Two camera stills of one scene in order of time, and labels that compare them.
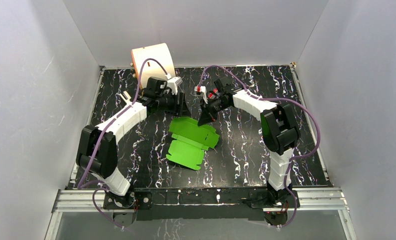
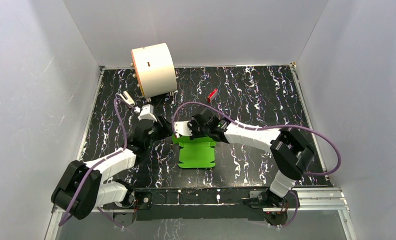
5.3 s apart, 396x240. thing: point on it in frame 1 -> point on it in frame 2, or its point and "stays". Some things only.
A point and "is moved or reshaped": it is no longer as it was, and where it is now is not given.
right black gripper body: x=216 y=105 -> x=198 y=131
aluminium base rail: x=311 y=199 stays
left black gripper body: x=178 y=104 -> x=164 y=125
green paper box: x=190 y=141 is moved or reshaped
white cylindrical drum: x=160 y=52 stays
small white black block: x=126 y=96 stays
